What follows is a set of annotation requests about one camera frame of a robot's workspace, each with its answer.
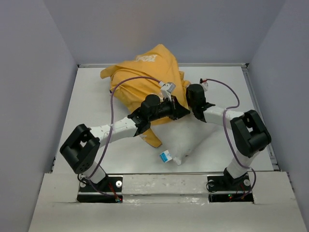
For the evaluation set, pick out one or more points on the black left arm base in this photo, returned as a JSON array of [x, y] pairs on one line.
[[109, 190]]

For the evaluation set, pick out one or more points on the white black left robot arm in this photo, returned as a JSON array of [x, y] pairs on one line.
[[81, 147]]

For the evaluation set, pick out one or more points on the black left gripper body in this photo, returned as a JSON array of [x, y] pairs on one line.
[[168, 109]]

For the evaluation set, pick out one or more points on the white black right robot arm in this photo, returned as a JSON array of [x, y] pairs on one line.
[[246, 133]]

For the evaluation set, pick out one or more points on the white pillow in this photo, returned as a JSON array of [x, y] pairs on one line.
[[180, 137]]

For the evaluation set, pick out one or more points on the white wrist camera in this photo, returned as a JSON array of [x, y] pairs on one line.
[[167, 89], [204, 84]]

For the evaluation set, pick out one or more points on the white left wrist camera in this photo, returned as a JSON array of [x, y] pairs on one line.
[[167, 89]]

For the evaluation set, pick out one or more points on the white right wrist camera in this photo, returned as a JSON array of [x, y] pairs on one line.
[[204, 84]]

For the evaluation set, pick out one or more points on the yellow printed pillowcase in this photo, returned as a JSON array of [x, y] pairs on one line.
[[131, 81]]

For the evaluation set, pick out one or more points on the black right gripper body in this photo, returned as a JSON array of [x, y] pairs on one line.
[[190, 102]]

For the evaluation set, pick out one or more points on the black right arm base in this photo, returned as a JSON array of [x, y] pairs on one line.
[[224, 189]]

